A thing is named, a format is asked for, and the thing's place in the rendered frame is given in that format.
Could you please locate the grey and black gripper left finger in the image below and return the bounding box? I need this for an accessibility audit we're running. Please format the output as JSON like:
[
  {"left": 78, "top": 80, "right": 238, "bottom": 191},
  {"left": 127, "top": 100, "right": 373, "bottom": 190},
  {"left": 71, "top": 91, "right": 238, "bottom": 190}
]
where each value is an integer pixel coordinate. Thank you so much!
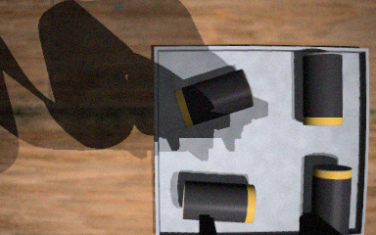
[{"left": 199, "top": 214, "right": 217, "bottom": 235}]

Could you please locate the white shallow tray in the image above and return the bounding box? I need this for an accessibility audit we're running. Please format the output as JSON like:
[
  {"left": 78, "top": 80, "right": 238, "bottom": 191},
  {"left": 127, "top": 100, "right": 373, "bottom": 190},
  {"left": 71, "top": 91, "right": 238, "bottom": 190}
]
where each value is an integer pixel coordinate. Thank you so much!
[{"left": 154, "top": 46, "right": 369, "bottom": 235}]

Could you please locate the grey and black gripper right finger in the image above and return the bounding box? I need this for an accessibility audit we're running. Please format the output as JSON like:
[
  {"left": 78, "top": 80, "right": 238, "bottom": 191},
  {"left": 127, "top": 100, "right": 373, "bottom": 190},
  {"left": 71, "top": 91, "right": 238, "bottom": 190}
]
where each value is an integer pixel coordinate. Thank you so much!
[{"left": 299, "top": 212, "right": 342, "bottom": 235}]

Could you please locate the black battery with gold end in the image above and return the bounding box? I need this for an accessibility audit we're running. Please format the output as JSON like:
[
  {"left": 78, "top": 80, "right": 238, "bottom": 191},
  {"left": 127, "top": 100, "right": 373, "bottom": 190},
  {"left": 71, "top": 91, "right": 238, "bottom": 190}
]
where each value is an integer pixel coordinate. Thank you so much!
[
  {"left": 311, "top": 164, "right": 353, "bottom": 235},
  {"left": 182, "top": 180, "right": 257, "bottom": 223},
  {"left": 174, "top": 69, "right": 255, "bottom": 127},
  {"left": 303, "top": 53, "right": 343, "bottom": 126}
]

